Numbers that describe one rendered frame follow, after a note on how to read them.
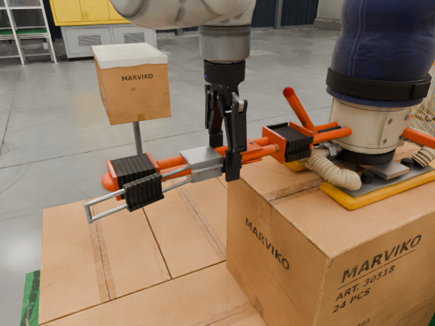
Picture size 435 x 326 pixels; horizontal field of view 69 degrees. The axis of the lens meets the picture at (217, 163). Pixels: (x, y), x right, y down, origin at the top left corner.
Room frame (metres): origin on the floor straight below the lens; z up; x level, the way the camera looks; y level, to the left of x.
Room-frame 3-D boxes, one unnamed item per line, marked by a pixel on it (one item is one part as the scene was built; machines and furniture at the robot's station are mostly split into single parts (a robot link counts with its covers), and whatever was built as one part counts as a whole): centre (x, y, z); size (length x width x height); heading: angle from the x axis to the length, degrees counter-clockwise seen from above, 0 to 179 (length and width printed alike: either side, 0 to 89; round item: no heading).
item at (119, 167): (0.52, 0.16, 1.08); 0.08 x 0.07 x 0.05; 116
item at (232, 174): (0.55, -0.03, 1.08); 0.03 x 0.01 x 0.07; 115
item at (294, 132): (0.66, -0.16, 1.08); 0.10 x 0.08 x 0.06; 26
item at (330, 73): (0.77, -0.38, 1.19); 0.23 x 0.23 x 0.04
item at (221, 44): (0.59, -0.01, 1.30); 0.09 x 0.09 x 0.06
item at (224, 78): (0.59, -0.01, 1.23); 0.08 x 0.07 x 0.09; 25
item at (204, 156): (0.57, 0.03, 1.07); 0.07 x 0.07 x 0.04; 26
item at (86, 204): (0.48, 0.08, 1.08); 0.31 x 0.03 x 0.05; 129
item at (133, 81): (2.25, 0.62, 0.82); 0.60 x 0.40 x 0.40; 23
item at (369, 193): (0.69, -0.43, 0.97); 0.34 x 0.10 x 0.05; 116
